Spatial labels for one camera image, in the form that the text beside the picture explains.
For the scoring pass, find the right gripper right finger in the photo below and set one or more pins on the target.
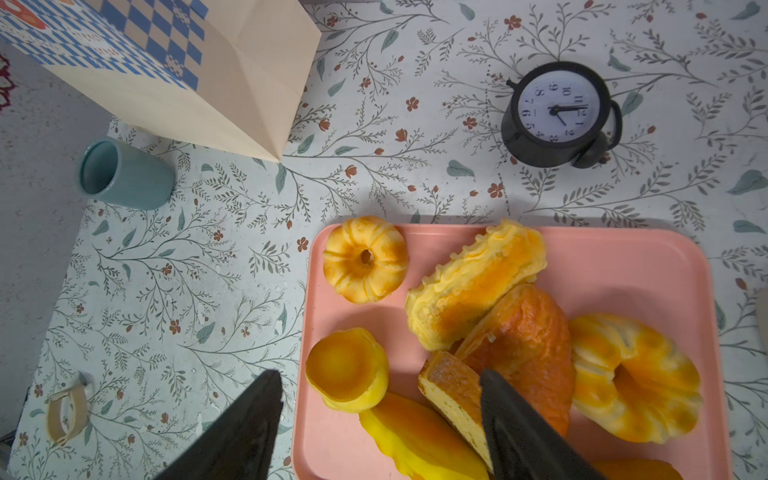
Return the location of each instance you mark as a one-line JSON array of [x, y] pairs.
[[522, 445]]

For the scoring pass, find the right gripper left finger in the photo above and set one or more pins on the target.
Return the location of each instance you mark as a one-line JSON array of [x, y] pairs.
[[240, 443]]

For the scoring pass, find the sliced toast bread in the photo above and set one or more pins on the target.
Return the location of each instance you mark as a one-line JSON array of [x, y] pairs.
[[453, 388]]

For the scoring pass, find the brown croissant bread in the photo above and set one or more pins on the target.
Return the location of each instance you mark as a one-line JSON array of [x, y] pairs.
[[525, 337]]

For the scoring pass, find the yellow ring donut bread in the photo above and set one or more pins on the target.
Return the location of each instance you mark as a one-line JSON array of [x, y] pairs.
[[633, 381]]

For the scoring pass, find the blue checkered paper bag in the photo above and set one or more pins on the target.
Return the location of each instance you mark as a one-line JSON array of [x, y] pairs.
[[228, 75]]

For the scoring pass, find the yellow twisted bread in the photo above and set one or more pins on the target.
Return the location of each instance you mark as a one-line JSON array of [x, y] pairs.
[[420, 442]]

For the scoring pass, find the long baguette bread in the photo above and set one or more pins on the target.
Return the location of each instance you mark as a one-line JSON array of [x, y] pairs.
[[637, 469]]

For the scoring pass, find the round yellow tart bread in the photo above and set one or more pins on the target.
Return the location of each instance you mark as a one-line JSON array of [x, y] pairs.
[[349, 369]]

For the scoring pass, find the ridged rectangular pastry bread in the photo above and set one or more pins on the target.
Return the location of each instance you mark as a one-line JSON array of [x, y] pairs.
[[450, 302]]

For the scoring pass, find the small bundt cake bread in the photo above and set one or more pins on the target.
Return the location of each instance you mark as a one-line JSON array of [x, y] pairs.
[[365, 259]]

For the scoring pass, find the beige rubber band loop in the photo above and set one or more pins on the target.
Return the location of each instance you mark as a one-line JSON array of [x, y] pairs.
[[67, 414]]

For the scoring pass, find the pink plastic tray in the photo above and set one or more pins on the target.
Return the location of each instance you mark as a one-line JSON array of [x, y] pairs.
[[658, 277]]

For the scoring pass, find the teal ceramic cup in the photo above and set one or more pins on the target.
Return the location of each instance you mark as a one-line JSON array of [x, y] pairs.
[[117, 173]]

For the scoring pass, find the black alarm clock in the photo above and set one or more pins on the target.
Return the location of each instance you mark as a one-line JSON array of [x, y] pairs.
[[561, 113]]

